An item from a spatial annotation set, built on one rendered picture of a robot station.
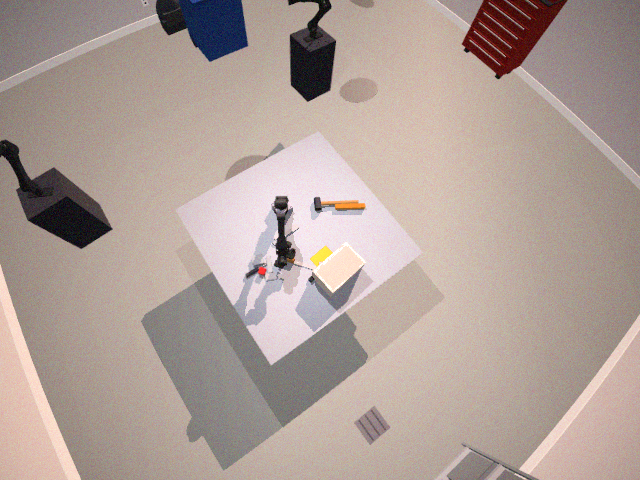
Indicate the beige rectangular box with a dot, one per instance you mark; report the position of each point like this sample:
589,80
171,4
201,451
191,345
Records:
337,268

